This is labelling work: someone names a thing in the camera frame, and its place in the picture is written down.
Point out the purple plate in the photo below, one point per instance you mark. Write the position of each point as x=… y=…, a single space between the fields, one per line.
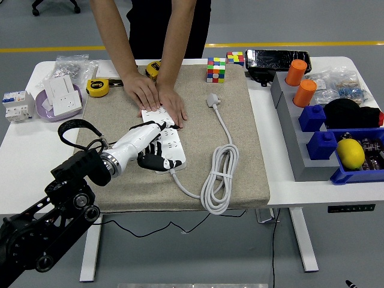
x=43 y=112

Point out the yellow tape measure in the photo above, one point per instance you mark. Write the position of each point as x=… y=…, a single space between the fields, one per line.
x=153 y=69
x=97 y=88

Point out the person's torso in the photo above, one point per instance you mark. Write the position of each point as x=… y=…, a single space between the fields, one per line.
x=147 y=27

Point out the black table control panel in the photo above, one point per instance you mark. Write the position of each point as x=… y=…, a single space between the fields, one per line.
x=351 y=208

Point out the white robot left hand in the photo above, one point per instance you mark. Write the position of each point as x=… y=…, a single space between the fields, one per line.
x=138 y=139

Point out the black office chair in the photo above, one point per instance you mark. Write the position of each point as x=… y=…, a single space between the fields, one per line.
x=35 y=11

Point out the black glossy device with stand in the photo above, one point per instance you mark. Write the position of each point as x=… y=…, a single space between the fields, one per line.
x=276 y=58

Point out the yellow lemon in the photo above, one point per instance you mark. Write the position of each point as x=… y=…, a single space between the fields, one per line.
x=349 y=154

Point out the clear bag of screws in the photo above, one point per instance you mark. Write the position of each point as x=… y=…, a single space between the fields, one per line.
x=70 y=69

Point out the metal bracket under table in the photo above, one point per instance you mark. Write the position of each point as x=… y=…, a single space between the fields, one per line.
x=264 y=216

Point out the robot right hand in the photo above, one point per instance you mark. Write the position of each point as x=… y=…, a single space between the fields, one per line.
x=350 y=284

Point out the white power strip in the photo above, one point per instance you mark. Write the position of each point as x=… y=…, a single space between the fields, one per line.
x=174 y=144

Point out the grey stepped block holder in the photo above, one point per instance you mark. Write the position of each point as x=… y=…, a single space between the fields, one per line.
x=315 y=169

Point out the orange cylinder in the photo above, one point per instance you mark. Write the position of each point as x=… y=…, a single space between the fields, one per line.
x=304 y=94
x=295 y=73

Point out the large colourful puzzle cube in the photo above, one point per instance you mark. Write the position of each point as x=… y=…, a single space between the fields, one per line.
x=216 y=70

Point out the blue block with stud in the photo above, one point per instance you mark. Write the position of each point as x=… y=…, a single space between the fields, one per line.
x=312 y=118
x=321 y=147

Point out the person's right forearm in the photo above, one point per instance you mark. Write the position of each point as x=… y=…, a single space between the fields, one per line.
x=114 y=36

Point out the small colourful puzzle cube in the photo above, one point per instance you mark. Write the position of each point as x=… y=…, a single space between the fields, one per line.
x=235 y=58

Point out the person's right hand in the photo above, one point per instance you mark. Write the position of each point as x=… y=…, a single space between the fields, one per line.
x=141 y=88

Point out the white table leg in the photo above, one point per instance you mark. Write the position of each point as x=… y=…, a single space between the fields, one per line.
x=90 y=255
x=303 y=240

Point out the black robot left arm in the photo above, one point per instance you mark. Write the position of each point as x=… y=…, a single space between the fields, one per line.
x=36 y=234

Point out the red object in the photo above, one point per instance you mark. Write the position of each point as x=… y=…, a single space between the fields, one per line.
x=381 y=118

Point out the white circuit breaker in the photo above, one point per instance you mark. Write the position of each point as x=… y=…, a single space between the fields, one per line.
x=18 y=111

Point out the person's left hand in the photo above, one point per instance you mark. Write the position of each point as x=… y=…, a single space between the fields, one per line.
x=172 y=102

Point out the blue plastic bin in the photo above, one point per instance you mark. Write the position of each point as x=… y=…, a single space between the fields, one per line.
x=354 y=177

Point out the black plug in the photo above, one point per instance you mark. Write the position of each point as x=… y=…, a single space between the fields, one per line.
x=150 y=164

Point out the clear bags of components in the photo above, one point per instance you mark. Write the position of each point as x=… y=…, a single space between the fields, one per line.
x=348 y=87

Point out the person's left forearm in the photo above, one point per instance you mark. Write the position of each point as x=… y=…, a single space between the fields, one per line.
x=177 y=39

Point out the white wall socket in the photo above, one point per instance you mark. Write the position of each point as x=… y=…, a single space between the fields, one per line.
x=67 y=103

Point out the grey-brown mat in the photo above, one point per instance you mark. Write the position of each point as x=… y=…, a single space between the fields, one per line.
x=192 y=90

